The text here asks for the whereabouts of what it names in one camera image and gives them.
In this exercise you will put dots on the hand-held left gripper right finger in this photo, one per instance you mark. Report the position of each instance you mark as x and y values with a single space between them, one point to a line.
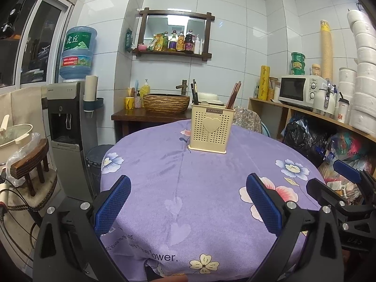
264 205

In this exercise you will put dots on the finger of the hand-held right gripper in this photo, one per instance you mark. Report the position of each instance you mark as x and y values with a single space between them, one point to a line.
320 189
348 171

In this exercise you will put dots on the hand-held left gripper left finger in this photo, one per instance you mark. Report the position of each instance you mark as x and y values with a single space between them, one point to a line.
113 205

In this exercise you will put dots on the beige plastic utensil holder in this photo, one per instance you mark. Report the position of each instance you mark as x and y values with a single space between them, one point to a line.
211 141

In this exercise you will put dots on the set of wooden chopsticks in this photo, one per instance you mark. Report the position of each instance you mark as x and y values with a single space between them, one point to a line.
233 98

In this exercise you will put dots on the person's left hand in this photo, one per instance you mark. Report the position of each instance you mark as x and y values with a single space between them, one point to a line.
173 279

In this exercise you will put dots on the clear bag of packets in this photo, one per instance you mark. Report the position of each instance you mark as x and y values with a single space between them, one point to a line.
329 173

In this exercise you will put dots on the colourful plastic bag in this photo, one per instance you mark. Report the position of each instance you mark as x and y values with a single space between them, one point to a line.
349 144

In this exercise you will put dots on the dark round trash bin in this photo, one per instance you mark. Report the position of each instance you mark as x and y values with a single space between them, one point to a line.
95 161

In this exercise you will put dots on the black plastic bag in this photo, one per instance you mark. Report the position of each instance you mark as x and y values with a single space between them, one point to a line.
302 138

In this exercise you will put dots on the white tumbler red label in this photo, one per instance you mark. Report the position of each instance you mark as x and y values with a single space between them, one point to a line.
342 110

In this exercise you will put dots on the purple floral tablecloth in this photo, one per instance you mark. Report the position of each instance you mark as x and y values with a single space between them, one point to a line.
205 182

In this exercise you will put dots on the grey water dispenser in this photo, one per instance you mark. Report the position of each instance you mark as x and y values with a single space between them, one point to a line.
67 158

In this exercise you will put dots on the white thermos kettle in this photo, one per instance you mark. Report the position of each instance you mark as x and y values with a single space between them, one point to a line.
320 102

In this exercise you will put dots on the blue basin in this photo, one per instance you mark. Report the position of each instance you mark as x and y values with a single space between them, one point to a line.
265 130

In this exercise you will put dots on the floral cloth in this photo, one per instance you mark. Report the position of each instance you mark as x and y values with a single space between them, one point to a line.
249 120

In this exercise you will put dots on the wooden shelf unit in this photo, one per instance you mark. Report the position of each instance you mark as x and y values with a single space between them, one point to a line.
264 114

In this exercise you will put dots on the stack of white tubs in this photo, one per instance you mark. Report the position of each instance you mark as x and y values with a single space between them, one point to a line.
346 79

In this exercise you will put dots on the dark wooden counter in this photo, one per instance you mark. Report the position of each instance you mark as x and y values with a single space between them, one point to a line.
132 114

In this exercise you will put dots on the dark wooden stool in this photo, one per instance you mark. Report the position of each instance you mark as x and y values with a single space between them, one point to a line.
32 155

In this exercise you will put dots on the white microwave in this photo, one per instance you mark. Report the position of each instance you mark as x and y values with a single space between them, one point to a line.
293 89

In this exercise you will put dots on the stack of white paper bowls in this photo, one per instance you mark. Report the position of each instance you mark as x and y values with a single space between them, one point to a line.
365 73

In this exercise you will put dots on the clear plastic bag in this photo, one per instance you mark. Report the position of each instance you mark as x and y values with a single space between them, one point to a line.
35 138

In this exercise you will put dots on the yellow mug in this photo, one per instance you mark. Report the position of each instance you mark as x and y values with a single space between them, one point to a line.
129 103

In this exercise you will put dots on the yellow lid jar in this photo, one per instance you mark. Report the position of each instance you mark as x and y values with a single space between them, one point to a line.
315 70

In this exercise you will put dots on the glass jar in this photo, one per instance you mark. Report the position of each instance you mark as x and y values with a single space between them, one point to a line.
273 89

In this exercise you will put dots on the green noodle cup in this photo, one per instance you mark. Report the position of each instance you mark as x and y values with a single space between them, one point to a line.
298 56
298 64
298 71

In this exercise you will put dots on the woven basket basin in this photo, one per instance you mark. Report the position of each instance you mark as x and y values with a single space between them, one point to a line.
164 104

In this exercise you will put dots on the white paper cup tube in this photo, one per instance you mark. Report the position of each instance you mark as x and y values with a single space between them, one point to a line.
90 88

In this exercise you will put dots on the yellow soap bottle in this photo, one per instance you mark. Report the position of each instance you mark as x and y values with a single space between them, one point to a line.
145 89

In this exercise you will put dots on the white lidded container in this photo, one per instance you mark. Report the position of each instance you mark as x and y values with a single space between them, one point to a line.
211 97

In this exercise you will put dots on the white pot with lid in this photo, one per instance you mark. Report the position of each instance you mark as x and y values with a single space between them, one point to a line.
14 135

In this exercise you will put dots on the yellow roll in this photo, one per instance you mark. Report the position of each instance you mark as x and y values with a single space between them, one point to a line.
263 82

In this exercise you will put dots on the tall stack of paper cups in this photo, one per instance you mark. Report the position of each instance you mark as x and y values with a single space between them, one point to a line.
326 50

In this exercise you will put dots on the beige fabric panel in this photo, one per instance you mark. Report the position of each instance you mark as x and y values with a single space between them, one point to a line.
26 102

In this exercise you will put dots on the bronze faucet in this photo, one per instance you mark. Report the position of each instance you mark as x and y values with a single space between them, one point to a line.
184 86

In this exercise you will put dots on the blue water jug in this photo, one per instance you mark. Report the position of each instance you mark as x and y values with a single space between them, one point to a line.
77 53

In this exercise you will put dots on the pink small container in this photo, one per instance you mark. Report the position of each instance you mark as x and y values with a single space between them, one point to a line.
142 47

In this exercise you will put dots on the green hanging packet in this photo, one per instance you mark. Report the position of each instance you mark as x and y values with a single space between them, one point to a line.
129 41

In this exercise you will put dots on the yellow seasoning packet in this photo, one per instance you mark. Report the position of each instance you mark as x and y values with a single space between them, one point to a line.
157 44

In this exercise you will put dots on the white plastic bottle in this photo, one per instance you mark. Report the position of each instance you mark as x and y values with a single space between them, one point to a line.
199 46

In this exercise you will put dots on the purple label bottle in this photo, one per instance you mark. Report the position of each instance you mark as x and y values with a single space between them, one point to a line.
173 42

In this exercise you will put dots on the amber sauce bottle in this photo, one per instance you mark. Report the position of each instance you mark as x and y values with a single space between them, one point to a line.
180 43

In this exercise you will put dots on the dark sauce bottle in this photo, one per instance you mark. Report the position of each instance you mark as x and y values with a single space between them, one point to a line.
189 43

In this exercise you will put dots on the sliding window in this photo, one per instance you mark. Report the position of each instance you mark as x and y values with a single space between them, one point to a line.
38 35

